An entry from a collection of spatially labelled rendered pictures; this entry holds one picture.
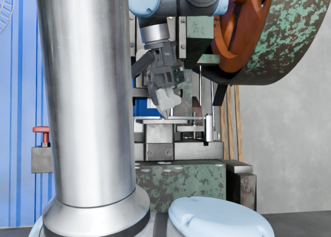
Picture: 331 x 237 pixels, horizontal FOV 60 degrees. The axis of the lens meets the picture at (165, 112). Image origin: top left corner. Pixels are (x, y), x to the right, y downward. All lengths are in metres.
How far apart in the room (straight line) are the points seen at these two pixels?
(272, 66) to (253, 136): 1.48
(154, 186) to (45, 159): 0.31
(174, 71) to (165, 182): 0.33
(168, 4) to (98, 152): 0.44
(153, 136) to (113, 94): 0.64
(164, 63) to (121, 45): 0.49
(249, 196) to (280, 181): 1.76
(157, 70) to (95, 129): 0.50
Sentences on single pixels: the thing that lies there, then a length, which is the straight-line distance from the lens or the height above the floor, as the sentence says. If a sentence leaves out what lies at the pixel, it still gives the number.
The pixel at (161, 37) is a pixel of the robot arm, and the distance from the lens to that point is 0.75.
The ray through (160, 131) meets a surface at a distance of 0.91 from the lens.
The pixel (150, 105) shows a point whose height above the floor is 0.83.
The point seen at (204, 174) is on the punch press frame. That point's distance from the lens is 0.89.
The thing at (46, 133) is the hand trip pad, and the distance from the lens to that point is 0.87.
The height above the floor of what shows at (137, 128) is 0.75.
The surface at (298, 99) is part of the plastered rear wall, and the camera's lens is 2.69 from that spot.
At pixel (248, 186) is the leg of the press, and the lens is 0.88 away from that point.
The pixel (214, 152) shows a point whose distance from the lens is 0.99.
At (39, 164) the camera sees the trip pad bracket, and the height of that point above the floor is 0.66.
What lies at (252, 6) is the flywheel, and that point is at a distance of 1.19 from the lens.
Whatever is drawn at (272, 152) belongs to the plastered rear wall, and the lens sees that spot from 2.57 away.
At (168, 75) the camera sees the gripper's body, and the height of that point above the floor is 0.89.
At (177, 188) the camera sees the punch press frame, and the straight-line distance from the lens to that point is 0.88.
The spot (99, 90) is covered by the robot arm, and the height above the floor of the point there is 0.81.
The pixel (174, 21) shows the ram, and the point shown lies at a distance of 1.07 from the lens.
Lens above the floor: 0.78
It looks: 1 degrees up
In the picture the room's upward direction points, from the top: straight up
